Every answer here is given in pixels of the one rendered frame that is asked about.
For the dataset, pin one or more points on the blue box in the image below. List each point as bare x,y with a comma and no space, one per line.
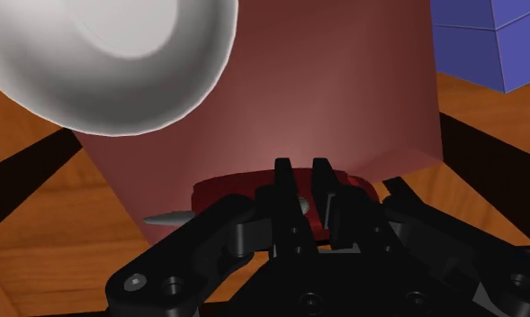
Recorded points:
488,39

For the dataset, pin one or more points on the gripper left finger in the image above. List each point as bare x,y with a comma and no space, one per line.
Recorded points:
212,237

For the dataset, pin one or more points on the dull pink flat board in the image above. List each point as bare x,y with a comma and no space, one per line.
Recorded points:
317,87

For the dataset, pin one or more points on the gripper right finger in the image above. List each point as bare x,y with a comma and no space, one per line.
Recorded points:
422,237

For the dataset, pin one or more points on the white bowl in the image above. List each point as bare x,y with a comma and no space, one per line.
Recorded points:
115,83

